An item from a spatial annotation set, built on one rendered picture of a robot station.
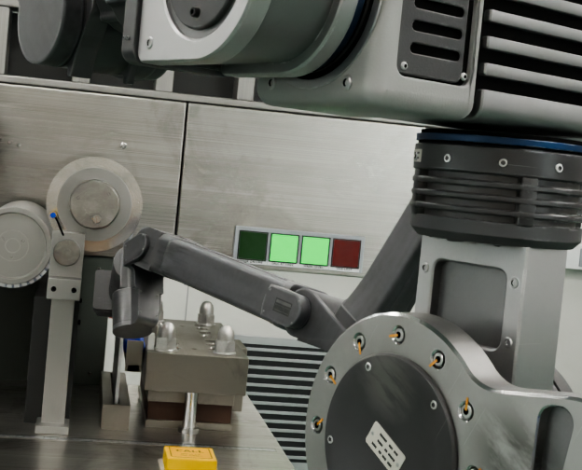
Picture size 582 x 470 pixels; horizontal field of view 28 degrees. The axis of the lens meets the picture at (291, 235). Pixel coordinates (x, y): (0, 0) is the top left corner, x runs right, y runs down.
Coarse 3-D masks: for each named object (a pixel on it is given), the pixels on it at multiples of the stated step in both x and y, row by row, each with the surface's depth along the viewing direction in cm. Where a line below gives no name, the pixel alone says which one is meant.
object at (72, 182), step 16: (80, 176) 181; (96, 176) 181; (112, 176) 182; (64, 192) 181; (128, 192) 182; (64, 208) 181; (128, 208) 183; (64, 224) 181; (112, 224) 182; (96, 240) 182
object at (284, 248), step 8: (272, 240) 220; (280, 240) 220; (288, 240) 220; (296, 240) 221; (272, 248) 220; (280, 248) 220; (288, 248) 221; (296, 248) 221; (272, 256) 220; (280, 256) 220; (288, 256) 221; (296, 256) 221
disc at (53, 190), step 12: (72, 168) 181; (84, 168) 181; (108, 168) 182; (120, 168) 182; (60, 180) 181; (132, 180) 183; (48, 192) 181; (72, 192) 181; (132, 192) 183; (48, 204) 181; (132, 204) 183; (48, 216) 181; (132, 216) 183; (132, 228) 183; (108, 240) 183; (120, 240) 183
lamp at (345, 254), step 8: (336, 240) 222; (336, 248) 222; (344, 248) 222; (352, 248) 223; (336, 256) 222; (344, 256) 223; (352, 256) 223; (336, 264) 222; (344, 264) 223; (352, 264) 223
